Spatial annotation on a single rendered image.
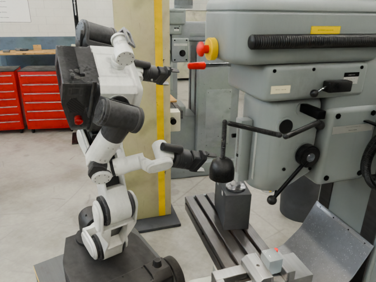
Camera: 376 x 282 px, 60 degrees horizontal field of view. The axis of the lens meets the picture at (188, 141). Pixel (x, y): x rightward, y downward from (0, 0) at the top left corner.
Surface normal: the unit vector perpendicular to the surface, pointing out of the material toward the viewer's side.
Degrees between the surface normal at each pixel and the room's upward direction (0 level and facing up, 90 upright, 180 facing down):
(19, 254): 0
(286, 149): 90
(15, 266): 0
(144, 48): 90
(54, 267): 0
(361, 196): 90
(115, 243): 36
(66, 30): 90
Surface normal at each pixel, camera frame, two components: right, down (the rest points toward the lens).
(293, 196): -0.65, 0.33
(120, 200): 0.50, -0.19
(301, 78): 0.30, 0.36
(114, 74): 0.33, -0.59
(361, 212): -0.96, 0.10
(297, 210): -0.47, 0.38
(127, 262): 0.01, -0.93
